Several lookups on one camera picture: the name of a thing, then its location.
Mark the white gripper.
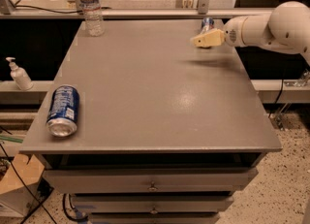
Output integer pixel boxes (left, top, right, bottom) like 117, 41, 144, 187
191, 16, 249, 48

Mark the redbull can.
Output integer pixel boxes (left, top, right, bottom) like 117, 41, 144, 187
201, 17, 214, 34

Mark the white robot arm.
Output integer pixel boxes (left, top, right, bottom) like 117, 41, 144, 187
191, 1, 310, 65

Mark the blue pepsi can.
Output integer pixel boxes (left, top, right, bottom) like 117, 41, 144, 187
46, 85, 79, 137

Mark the grey drawer cabinet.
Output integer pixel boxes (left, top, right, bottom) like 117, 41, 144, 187
18, 18, 283, 224

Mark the clear plastic water bottle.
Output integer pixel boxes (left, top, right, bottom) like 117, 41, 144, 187
79, 0, 104, 37

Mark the top grey drawer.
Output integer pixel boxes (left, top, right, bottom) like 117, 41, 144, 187
44, 168, 258, 194

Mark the grey drawer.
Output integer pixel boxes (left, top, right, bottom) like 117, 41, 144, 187
72, 195, 233, 214
89, 213, 220, 224
44, 168, 258, 194

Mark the bottom grey drawer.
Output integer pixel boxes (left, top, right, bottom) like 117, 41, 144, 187
89, 213, 220, 224

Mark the middle grey drawer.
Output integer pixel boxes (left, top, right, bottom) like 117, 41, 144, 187
72, 195, 233, 214

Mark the white pump dispenser bottle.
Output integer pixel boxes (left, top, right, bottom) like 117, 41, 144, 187
6, 57, 33, 91

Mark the cardboard box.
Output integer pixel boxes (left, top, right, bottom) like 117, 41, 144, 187
0, 154, 45, 217

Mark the black cable on shelf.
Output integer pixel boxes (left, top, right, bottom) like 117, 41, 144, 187
13, 4, 112, 15

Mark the black cable on floor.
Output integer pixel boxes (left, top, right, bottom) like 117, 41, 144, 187
0, 144, 57, 224

